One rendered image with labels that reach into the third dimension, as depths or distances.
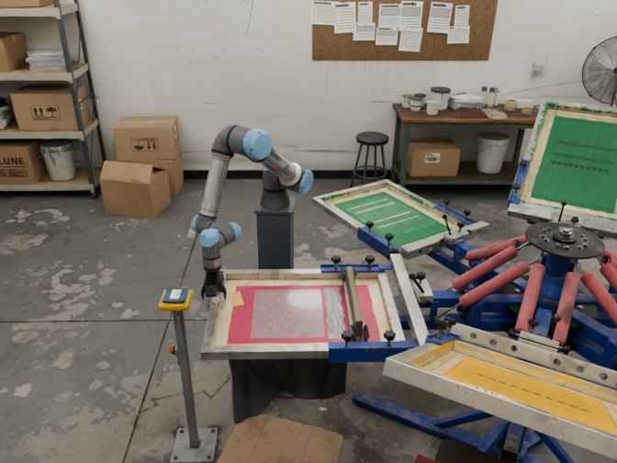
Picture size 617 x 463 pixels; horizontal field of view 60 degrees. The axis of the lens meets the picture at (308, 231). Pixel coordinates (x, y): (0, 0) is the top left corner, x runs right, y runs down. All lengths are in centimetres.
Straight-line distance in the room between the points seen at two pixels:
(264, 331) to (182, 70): 406
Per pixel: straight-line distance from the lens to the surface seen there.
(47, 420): 346
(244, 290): 246
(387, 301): 235
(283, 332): 221
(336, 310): 232
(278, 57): 574
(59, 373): 373
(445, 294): 235
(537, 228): 243
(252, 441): 305
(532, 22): 619
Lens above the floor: 234
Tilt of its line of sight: 28 degrees down
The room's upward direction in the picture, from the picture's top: 1 degrees clockwise
